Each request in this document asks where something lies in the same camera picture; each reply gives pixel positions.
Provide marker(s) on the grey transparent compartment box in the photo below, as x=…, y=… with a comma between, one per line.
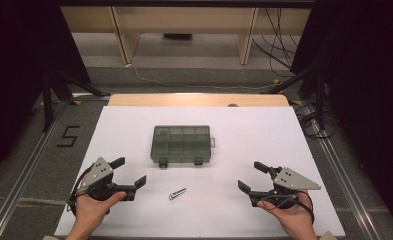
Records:
x=180, y=143

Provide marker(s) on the black box under desk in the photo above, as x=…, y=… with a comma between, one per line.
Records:
x=177, y=36

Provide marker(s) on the light wooden desk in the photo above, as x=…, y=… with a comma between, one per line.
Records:
x=184, y=20

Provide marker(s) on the person's left hand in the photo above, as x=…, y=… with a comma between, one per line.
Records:
x=92, y=211

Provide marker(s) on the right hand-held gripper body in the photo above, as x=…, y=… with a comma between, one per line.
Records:
x=285, y=186

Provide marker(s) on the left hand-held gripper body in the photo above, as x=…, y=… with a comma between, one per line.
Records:
x=97, y=173

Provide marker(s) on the black metal stand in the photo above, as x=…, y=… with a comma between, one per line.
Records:
x=320, y=100
x=47, y=103

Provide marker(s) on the aluminium floor rail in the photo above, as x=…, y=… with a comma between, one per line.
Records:
x=347, y=186
x=20, y=180

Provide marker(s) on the person's right hand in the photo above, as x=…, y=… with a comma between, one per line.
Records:
x=292, y=216

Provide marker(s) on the black curtain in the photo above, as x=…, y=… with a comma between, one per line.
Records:
x=367, y=83
x=17, y=66

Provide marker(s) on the white table sheet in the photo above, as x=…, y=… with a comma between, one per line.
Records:
x=217, y=213

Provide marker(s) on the silver metal bolt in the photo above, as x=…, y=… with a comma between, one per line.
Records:
x=177, y=193

